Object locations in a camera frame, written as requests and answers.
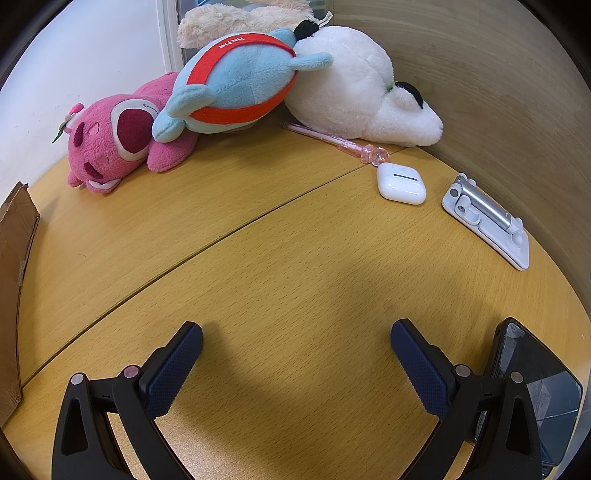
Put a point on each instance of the pink pen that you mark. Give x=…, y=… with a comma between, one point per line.
x=367, y=154

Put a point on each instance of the blue red plush toy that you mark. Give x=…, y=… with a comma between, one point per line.
x=233, y=82

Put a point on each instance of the white earbuds case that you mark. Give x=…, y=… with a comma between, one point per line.
x=401, y=183

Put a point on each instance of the beige plush toy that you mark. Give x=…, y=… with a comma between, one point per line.
x=213, y=19

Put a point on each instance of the white dog plush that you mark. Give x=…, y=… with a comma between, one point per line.
x=357, y=96

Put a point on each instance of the white folding phone stand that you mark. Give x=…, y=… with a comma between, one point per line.
x=481, y=214

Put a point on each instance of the pink bear plush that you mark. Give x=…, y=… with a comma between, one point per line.
x=112, y=137

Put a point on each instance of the black smartphone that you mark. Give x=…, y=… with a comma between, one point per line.
x=555, y=392

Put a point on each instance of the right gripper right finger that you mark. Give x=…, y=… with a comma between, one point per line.
x=508, y=445

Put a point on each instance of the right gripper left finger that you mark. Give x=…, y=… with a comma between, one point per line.
x=85, y=446

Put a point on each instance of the cardboard box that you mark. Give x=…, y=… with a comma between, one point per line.
x=19, y=220

